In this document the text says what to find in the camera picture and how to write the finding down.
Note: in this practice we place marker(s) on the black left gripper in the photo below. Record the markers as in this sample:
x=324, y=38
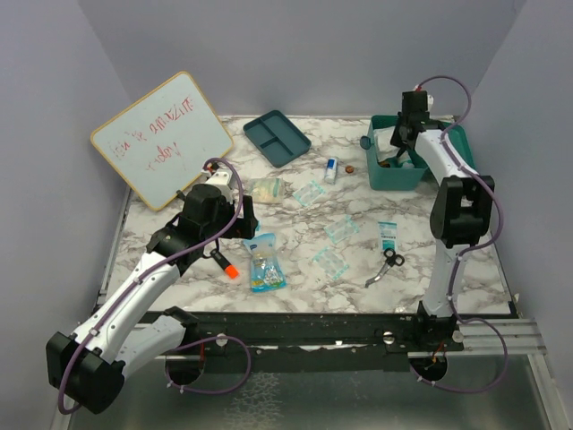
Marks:
x=244, y=226

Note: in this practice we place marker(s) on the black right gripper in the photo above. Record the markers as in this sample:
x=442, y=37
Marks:
x=396, y=140

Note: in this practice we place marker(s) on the clear white gauze pad pack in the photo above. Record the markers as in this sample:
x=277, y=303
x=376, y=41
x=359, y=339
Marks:
x=384, y=149

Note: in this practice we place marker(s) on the yellowish gauze roll bag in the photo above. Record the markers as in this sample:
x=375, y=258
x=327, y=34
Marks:
x=267, y=190

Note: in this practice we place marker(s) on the blue cotton swab bag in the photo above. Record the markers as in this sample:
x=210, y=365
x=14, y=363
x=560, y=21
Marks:
x=265, y=271

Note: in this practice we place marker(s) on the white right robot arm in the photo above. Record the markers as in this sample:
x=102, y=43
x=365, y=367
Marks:
x=460, y=215

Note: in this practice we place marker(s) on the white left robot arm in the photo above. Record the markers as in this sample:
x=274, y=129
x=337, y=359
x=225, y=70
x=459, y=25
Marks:
x=89, y=366

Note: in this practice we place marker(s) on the teal medicine kit box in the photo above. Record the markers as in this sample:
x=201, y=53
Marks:
x=394, y=177

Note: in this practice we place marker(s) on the black orange highlighter marker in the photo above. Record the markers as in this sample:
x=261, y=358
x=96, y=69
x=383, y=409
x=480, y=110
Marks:
x=228, y=268

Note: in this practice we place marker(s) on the yellow framed whiteboard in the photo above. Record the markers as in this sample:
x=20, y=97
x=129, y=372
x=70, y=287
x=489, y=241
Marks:
x=158, y=144

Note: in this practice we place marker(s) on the teal divided tray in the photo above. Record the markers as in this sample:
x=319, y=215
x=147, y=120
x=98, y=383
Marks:
x=277, y=138

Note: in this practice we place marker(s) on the teal plaster sheet far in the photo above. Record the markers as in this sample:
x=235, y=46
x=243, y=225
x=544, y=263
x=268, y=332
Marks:
x=308, y=194

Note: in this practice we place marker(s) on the teal plaster sheet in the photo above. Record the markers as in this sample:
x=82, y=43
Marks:
x=341, y=229
x=331, y=263
x=308, y=194

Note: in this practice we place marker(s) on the long gauze dressing packet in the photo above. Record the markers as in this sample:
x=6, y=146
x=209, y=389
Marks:
x=388, y=233

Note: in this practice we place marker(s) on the teal plaster sheet middle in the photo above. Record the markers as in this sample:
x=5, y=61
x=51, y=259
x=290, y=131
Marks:
x=341, y=229

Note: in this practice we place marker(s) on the teal plaster sheet near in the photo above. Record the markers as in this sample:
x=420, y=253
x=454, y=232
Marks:
x=331, y=263

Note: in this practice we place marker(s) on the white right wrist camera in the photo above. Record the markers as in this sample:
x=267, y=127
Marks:
x=430, y=98

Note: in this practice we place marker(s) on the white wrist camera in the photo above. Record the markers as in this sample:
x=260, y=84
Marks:
x=224, y=180
x=430, y=98

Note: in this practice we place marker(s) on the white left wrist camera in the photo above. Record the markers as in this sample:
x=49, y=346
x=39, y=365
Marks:
x=224, y=180

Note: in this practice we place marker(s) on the black handled scissors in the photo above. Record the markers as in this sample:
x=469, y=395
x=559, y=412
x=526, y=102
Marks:
x=391, y=259

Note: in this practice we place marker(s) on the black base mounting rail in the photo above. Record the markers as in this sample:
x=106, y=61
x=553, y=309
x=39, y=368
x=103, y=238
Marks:
x=303, y=343

